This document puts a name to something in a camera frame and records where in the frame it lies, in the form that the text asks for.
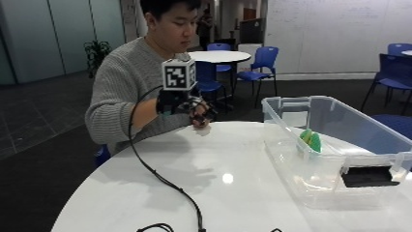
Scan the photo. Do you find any round white table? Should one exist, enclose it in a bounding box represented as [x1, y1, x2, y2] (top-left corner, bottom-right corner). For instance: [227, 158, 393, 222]
[187, 50, 252, 100]

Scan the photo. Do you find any black cabinet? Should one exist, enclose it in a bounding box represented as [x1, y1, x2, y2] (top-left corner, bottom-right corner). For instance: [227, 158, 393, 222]
[239, 17, 264, 44]

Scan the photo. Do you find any potted green plant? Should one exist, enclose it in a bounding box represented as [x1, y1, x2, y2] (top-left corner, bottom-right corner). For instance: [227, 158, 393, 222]
[83, 40, 113, 79]

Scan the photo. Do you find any green toy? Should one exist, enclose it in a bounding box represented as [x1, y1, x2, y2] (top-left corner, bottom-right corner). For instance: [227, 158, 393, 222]
[299, 128, 323, 154]

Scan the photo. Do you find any blue plastic chair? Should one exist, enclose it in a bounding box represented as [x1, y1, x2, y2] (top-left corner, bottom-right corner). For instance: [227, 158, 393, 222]
[371, 113, 412, 140]
[387, 43, 412, 57]
[93, 144, 112, 168]
[235, 45, 281, 108]
[195, 60, 229, 114]
[205, 43, 233, 73]
[360, 53, 412, 116]

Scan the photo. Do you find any clear plastic storage bin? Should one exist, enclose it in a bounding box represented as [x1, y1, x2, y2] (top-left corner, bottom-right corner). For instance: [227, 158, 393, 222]
[260, 95, 412, 211]

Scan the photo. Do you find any the person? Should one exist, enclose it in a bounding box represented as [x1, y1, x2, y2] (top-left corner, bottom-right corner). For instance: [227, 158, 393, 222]
[84, 0, 212, 157]

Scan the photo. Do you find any black glove cable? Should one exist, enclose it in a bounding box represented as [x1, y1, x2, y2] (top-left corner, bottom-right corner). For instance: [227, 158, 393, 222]
[128, 85, 208, 232]

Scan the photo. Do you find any white marker cube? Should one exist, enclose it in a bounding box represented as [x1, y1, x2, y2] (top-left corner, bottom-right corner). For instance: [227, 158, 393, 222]
[161, 58, 199, 92]

